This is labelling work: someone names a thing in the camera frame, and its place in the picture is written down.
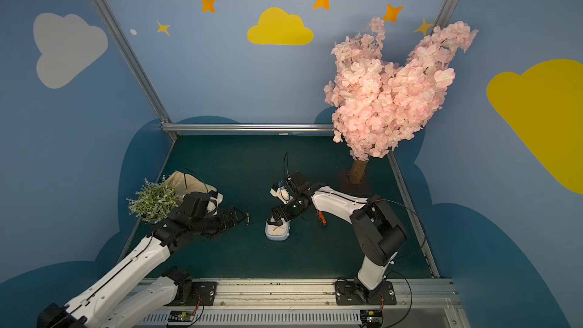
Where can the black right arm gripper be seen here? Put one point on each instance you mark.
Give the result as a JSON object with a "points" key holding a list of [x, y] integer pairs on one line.
{"points": [[282, 210]]}

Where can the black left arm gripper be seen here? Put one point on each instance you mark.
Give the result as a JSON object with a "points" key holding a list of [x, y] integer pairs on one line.
{"points": [[223, 221]]}

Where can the orange black screwdriver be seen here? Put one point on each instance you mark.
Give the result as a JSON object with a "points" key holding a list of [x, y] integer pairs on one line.
{"points": [[321, 219]]}

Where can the white alarm device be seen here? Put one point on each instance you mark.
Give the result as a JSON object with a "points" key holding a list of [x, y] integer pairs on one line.
{"points": [[276, 232]]}

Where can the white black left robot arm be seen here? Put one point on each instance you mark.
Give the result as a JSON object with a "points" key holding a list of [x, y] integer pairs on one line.
{"points": [[107, 302]]}

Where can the rusty tree trunk pole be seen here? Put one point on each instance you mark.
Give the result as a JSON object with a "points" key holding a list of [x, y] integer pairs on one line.
{"points": [[357, 172]]}

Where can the small green potted plant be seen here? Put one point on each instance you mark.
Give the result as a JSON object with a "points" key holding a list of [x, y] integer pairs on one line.
{"points": [[155, 201]]}

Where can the left controller board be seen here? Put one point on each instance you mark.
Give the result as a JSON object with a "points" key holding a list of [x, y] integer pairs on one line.
{"points": [[181, 318]]}

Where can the controller board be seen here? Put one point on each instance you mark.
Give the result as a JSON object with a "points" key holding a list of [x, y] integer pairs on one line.
{"points": [[371, 319], [181, 318]]}

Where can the pink blossom artificial tree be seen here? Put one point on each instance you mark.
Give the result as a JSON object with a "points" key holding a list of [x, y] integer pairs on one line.
{"points": [[377, 103]]}

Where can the right controller board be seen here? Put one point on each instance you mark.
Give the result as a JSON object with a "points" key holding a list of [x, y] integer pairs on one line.
{"points": [[371, 319]]}

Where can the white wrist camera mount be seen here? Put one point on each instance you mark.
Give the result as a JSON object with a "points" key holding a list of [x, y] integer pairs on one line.
{"points": [[281, 192], [215, 200]]}

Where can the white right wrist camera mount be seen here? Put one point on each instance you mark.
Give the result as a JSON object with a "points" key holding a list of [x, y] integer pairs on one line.
{"points": [[281, 192]]}

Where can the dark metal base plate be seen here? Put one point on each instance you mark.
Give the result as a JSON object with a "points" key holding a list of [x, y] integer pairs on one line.
{"points": [[346, 187]]}

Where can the aluminium back frame bar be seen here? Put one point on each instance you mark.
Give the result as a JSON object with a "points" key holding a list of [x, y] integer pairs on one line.
{"points": [[235, 129]]}

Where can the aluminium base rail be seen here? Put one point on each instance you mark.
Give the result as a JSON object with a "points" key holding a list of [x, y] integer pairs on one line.
{"points": [[315, 302]]}

